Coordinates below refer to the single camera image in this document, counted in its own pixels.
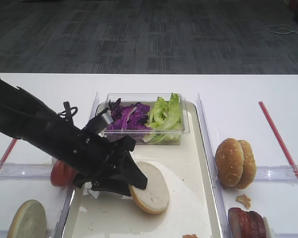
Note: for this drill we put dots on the right long clear divider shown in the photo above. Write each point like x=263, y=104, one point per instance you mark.
x=216, y=185

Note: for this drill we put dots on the left red tape strip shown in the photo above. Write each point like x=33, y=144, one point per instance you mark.
x=7, y=152

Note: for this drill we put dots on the rear sesame bun top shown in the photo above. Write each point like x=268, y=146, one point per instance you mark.
x=249, y=166

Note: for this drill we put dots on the purple cabbage leaves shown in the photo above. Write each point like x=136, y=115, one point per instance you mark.
x=132, y=117

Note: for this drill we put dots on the dark red meat patties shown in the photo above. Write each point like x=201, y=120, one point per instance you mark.
x=245, y=224

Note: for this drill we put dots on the green lettuce leaves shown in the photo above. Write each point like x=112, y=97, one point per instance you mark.
x=165, y=115

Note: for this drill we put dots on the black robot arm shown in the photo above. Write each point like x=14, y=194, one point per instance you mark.
x=23, y=116

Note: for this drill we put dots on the upper right clear rail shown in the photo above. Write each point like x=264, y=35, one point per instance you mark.
x=284, y=173

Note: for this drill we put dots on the right red tape strip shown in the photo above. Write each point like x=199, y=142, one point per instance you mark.
x=279, y=138

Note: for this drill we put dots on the sesame bun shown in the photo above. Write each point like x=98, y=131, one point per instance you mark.
x=249, y=166
x=229, y=162

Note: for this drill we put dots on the upper left clear rail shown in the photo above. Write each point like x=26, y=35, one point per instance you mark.
x=24, y=171

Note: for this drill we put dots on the front sesame bun top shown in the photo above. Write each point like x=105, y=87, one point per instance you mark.
x=229, y=162

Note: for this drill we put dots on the pale bun bottom half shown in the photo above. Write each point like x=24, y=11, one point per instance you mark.
x=155, y=198

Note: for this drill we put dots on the white metal serving tray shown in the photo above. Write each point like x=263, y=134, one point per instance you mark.
x=177, y=201

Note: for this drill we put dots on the lower right clear rail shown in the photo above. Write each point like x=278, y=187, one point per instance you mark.
x=284, y=235

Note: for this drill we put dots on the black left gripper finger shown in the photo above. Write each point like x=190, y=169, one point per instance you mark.
x=115, y=183

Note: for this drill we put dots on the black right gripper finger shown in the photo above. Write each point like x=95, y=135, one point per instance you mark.
x=132, y=174

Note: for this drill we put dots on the clear plastic salad container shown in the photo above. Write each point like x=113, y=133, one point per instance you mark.
x=147, y=99

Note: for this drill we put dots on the white plastic patty stopper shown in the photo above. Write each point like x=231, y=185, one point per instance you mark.
x=269, y=231

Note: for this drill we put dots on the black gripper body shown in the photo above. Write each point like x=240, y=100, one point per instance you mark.
x=97, y=157

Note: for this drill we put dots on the orange food scrap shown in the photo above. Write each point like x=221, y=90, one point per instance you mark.
x=190, y=236

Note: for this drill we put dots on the small meat crumb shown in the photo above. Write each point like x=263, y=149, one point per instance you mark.
x=244, y=200

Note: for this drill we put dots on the clear rail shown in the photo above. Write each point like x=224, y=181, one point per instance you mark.
x=284, y=235
x=24, y=171
x=284, y=173

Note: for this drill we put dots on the red tape strip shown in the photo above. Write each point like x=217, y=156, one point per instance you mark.
x=279, y=138
x=7, y=152

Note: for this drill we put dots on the left bun bottom half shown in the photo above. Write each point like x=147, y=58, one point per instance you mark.
x=29, y=221

